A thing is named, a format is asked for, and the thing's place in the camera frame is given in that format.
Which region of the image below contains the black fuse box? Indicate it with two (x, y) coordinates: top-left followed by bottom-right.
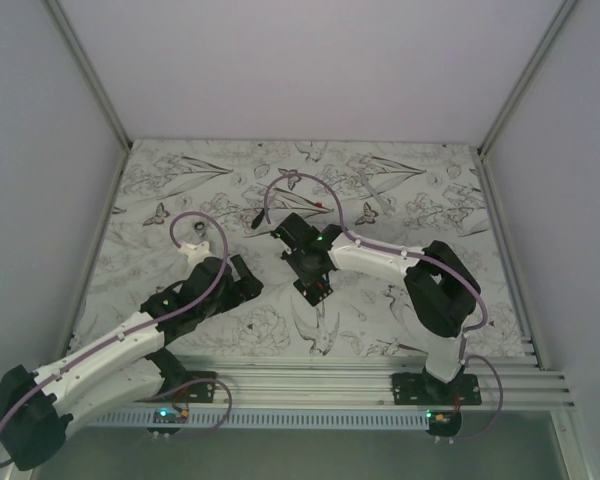
(293, 277), (333, 307)

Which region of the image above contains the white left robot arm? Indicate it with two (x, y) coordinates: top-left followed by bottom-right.
(0, 255), (263, 471)

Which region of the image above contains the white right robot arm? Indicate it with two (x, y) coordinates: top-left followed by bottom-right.
(271, 213), (484, 405)

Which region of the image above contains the silver ratchet wrench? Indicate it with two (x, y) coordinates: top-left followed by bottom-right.
(192, 219), (209, 238)

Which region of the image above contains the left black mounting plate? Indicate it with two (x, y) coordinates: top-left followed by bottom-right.
(143, 371), (217, 404)

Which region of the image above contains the black mounting plate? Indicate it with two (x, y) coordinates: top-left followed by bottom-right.
(391, 370), (482, 406)
(143, 371), (217, 404)

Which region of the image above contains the left controller board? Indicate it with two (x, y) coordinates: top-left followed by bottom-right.
(147, 407), (188, 439)

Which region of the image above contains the controller board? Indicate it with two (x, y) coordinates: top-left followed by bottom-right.
(147, 407), (188, 439)
(426, 410), (463, 444)

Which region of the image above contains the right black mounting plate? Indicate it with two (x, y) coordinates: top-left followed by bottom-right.
(391, 370), (482, 406)

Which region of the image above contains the right controller board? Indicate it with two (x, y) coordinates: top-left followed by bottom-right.
(426, 410), (463, 444)

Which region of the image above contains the white slotted cable duct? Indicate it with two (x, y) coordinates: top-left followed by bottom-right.
(91, 407), (428, 431)

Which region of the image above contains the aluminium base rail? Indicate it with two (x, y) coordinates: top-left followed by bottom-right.
(124, 363), (579, 412)

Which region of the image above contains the aluminium frame post left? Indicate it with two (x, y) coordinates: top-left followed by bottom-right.
(41, 0), (133, 151)

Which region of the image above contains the aluminium frame post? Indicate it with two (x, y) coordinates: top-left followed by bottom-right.
(477, 0), (580, 161)
(41, 0), (133, 151)

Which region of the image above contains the aluminium frame post right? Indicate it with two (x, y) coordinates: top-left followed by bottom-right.
(477, 0), (580, 161)

